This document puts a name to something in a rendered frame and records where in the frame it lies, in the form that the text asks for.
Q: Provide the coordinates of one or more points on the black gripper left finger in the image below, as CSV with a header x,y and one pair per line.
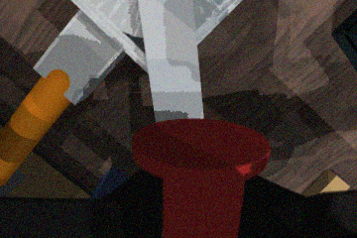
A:
x,y
132,210

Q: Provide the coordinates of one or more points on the blue inverted u-shaped frame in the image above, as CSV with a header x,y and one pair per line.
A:
x,y
110,181

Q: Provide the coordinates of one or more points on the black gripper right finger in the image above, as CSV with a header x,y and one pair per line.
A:
x,y
272,211

